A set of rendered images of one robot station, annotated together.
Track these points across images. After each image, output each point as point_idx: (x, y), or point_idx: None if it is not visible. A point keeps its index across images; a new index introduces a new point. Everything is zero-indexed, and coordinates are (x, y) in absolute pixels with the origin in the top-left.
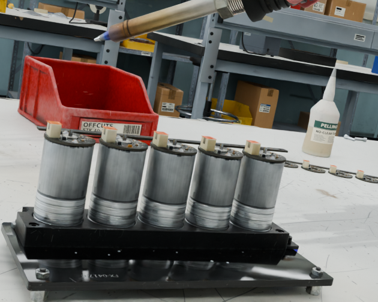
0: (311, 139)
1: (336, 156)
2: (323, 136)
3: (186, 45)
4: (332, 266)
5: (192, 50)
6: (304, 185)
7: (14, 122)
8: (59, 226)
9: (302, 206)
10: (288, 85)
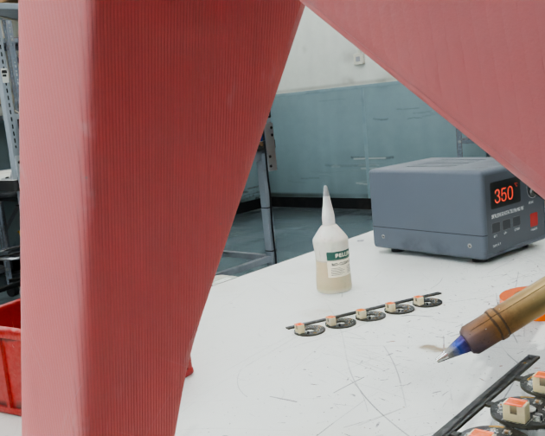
0: (329, 277)
1: (355, 283)
2: (341, 268)
3: None
4: None
5: (3, 188)
6: (402, 348)
7: None
8: None
9: (454, 385)
10: None
